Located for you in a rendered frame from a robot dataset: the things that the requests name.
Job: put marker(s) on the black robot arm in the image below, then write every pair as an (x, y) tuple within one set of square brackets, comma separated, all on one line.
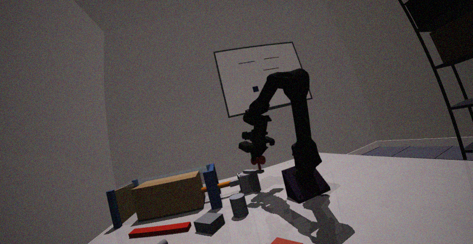
[(295, 85)]

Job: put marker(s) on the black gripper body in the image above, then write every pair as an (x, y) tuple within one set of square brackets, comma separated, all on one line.
[(259, 139)]

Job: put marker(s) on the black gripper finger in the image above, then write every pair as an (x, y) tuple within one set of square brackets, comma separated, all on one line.
[(261, 150), (254, 155)]

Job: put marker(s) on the red flat bar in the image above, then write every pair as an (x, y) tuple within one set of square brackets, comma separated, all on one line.
[(160, 230)]

